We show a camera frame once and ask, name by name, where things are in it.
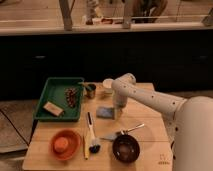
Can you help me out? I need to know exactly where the blue sponge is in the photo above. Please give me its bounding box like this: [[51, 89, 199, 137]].
[[96, 106, 114, 119]]

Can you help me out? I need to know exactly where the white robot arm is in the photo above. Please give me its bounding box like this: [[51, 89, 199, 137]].
[[111, 73, 213, 171]]

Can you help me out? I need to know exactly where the purple bowl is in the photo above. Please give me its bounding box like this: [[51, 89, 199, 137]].
[[112, 135, 140, 163]]

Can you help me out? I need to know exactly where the orange bowl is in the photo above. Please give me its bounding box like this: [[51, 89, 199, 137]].
[[49, 129, 81, 161]]

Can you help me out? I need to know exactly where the orange fruit in bowl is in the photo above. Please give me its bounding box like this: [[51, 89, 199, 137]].
[[54, 137, 69, 153]]

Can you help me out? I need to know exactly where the white cup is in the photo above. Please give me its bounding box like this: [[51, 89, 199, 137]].
[[102, 78, 113, 94]]

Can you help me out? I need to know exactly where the metal can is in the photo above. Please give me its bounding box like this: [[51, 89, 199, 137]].
[[86, 84, 96, 99]]

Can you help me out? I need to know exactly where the black dish brush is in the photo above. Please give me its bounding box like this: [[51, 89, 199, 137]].
[[87, 113, 101, 154]]

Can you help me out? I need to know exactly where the yellow banana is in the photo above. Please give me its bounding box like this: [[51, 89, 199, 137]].
[[83, 133, 90, 160]]

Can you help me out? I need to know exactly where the brown grape bunch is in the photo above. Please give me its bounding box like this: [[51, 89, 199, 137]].
[[65, 88, 77, 108]]

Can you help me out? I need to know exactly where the wooden block in tray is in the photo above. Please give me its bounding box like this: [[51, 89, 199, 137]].
[[43, 102, 64, 116]]

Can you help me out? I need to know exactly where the green plastic tray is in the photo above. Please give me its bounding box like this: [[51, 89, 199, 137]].
[[34, 77, 84, 122]]

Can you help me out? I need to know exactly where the person in background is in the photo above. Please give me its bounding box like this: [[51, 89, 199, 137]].
[[85, 0, 168, 25]]

